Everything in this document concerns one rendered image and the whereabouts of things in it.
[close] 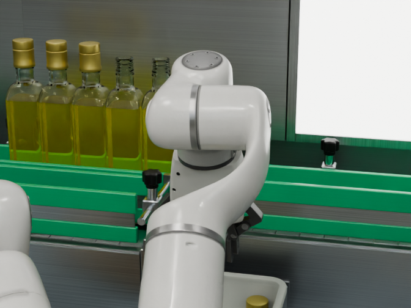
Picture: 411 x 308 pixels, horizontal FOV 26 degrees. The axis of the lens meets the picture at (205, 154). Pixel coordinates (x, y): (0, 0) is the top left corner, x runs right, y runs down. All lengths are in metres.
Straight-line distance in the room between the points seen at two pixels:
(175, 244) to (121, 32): 0.71
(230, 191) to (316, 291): 0.52
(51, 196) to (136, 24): 0.34
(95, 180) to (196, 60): 0.42
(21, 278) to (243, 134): 0.29
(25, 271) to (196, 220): 0.20
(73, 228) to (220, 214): 0.50
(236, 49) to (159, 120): 0.52
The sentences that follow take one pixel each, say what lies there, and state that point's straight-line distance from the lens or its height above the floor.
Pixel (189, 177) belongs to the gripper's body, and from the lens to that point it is 1.15.
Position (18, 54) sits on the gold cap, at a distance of 1.47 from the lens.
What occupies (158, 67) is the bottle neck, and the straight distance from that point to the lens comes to 1.40.
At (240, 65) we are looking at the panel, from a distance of 1.51.
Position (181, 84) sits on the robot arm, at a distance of 1.03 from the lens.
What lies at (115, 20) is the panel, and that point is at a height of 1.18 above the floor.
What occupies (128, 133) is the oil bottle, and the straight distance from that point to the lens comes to 1.42.
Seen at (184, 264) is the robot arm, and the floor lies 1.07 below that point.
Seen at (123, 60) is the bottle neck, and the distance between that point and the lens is 1.41.
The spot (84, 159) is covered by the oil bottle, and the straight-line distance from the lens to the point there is 1.47.
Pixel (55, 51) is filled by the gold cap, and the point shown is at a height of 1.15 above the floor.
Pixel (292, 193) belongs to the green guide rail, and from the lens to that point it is 1.38.
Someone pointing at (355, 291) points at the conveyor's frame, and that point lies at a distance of 1.42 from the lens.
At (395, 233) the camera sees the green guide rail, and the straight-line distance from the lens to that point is 1.40.
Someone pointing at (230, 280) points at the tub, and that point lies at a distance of 1.37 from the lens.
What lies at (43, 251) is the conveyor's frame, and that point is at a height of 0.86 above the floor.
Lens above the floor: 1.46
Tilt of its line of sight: 19 degrees down
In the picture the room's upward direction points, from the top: straight up
